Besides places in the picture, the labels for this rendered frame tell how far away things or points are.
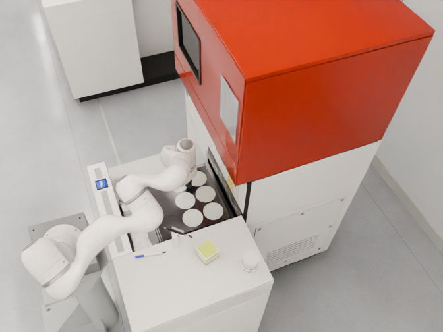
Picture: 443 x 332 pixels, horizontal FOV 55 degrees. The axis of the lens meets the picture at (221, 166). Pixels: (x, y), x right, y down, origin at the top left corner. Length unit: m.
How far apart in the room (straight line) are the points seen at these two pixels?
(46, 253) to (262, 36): 1.06
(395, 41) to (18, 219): 2.73
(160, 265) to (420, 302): 1.87
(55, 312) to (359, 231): 2.13
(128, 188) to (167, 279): 0.51
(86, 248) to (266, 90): 0.83
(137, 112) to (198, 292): 2.28
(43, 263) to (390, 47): 1.41
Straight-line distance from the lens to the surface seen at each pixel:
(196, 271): 1.90
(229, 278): 1.89
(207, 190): 2.18
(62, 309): 2.98
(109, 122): 3.80
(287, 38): 1.55
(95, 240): 1.59
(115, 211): 2.09
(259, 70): 1.40
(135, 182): 1.57
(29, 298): 3.10
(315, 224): 2.54
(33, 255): 1.61
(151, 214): 1.59
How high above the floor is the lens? 2.71
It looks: 53 degrees down
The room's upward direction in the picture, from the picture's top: 3 degrees clockwise
